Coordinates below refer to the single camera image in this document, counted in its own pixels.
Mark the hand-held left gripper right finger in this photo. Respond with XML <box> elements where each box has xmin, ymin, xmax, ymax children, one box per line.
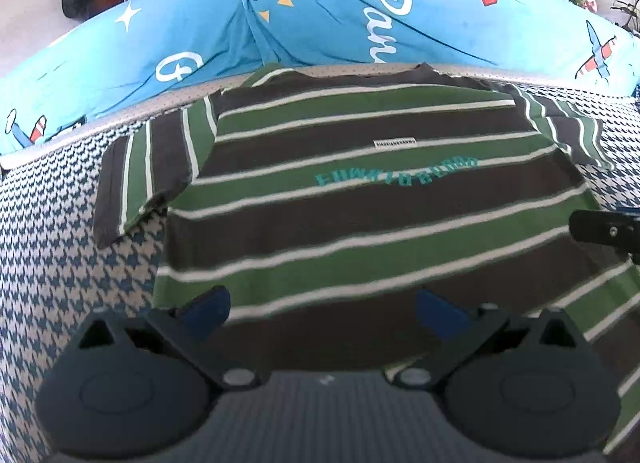
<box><xmin>387</xmin><ymin>287</ymin><xmax>584</xmax><ymax>391</ymax></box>

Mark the green brown striped t-shirt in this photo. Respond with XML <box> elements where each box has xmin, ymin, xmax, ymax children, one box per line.
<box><xmin>92</xmin><ymin>62</ymin><xmax>640</xmax><ymax>457</ymax></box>

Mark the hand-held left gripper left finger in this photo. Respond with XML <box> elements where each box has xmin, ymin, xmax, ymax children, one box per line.
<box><xmin>79</xmin><ymin>285</ymin><xmax>259</xmax><ymax>391</ymax></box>

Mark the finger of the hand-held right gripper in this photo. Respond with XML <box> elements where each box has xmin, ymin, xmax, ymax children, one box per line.
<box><xmin>570</xmin><ymin>208</ymin><xmax>640</xmax><ymax>250</ymax></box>

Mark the blue printed bolster cushion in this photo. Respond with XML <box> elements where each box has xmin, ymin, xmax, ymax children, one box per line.
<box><xmin>0</xmin><ymin>0</ymin><xmax>640</xmax><ymax>157</ymax></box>

